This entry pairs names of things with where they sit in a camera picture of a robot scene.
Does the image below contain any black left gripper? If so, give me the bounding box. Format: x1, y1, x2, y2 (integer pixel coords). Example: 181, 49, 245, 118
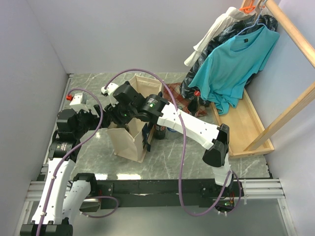
73, 104, 111, 138

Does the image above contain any beige canvas tote bag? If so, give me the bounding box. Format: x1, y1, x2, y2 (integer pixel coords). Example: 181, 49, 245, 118
107, 75, 163, 163

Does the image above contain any cola bottle red cap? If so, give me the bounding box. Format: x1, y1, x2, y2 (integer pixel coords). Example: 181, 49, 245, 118
116, 124, 130, 132
187, 90, 200, 117
154, 124, 166, 140

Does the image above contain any Pocari bottle blue cap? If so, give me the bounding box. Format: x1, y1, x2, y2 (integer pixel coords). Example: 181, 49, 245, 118
167, 127, 177, 133

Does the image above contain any cola bottle red cap front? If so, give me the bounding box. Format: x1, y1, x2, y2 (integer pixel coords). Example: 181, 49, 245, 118
187, 90, 200, 117

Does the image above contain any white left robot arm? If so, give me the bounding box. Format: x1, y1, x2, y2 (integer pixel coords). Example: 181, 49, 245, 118
20, 105, 109, 236

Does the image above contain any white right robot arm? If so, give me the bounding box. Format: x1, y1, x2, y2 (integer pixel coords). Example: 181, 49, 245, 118
101, 82, 233, 196

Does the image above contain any red plaid folded cloth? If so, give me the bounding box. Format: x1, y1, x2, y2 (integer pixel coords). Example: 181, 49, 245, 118
162, 83, 207, 118

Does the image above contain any turquoise t-shirt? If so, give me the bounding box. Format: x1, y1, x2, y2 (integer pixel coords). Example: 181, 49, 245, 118
189, 26, 280, 115

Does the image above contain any wooden clothes rack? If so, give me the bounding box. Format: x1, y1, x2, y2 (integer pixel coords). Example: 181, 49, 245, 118
215, 0, 315, 158

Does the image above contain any white garment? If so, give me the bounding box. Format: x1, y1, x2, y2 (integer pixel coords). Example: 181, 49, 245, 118
184, 7, 253, 67

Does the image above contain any dark floral shirt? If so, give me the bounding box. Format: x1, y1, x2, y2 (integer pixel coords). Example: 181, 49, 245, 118
180, 15, 278, 99

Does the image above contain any light blue hanger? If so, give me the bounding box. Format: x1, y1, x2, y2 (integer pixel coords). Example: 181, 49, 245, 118
224, 0, 278, 38

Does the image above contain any orange hanger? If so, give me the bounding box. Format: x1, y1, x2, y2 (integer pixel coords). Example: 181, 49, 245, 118
239, 0, 255, 14

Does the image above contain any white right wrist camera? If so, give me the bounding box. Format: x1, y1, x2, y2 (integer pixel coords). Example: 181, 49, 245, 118
101, 83, 119, 107

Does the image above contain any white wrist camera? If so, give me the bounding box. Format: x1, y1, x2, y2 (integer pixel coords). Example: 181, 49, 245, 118
66, 92, 89, 113
101, 83, 119, 107

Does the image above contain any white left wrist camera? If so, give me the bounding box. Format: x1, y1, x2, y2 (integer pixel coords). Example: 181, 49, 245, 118
66, 92, 89, 113

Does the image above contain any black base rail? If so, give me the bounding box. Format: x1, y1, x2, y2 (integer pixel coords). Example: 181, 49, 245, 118
78, 179, 244, 212

